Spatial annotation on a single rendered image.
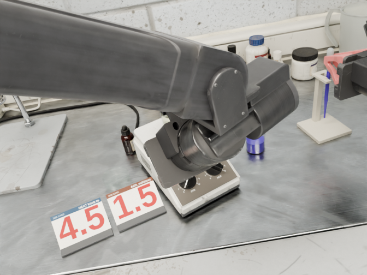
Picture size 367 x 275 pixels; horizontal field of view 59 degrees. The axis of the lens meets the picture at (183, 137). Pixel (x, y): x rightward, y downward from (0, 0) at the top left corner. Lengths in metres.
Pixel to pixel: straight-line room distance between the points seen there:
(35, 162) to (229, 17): 0.68
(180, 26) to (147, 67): 0.81
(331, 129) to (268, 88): 0.44
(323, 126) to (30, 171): 0.66
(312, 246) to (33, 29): 0.47
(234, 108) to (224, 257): 0.30
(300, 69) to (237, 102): 0.69
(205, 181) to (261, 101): 0.28
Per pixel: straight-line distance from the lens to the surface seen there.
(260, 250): 0.54
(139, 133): 0.66
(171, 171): 0.41
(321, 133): 0.75
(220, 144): 0.31
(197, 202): 0.58
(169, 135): 0.36
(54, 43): 0.20
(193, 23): 1.04
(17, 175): 0.82
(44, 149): 0.87
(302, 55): 0.95
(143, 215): 0.61
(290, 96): 0.36
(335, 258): 0.55
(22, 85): 0.21
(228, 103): 0.27
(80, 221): 0.61
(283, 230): 0.56
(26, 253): 0.65
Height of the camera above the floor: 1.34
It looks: 35 degrees down
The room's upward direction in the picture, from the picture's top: 11 degrees counter-clockwise
